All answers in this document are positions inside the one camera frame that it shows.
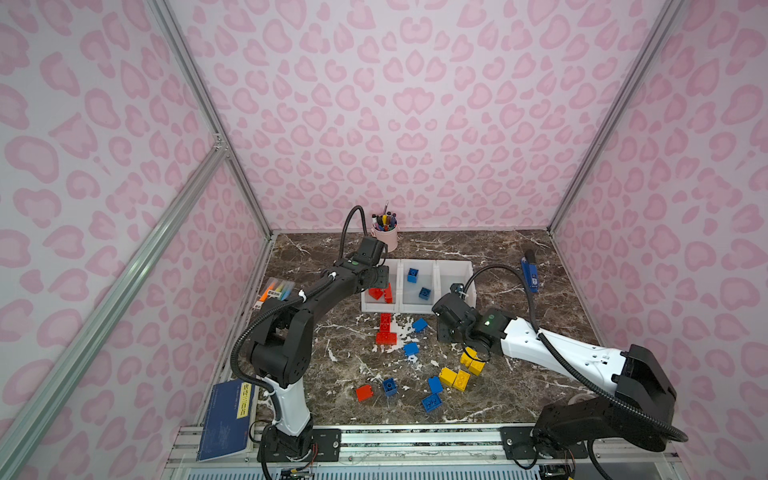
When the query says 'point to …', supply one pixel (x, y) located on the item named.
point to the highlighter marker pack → (275, 288)
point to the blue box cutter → (530, 271)
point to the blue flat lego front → (432, 402)
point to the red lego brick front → (364, 393)
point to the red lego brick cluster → (385, 336)
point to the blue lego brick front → (390, 386)
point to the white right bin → (448, 272)
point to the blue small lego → (435, 385)
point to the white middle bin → (418, 285)
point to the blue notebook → (227, 422)
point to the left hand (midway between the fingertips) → (378, 270)
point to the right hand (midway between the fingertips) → (445, 326)
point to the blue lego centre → (411, 348)
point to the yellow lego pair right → (474, 366)
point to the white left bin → (369, 304)
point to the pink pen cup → (385, 227)
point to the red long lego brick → (388, 294)
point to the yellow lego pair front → (459, 380)
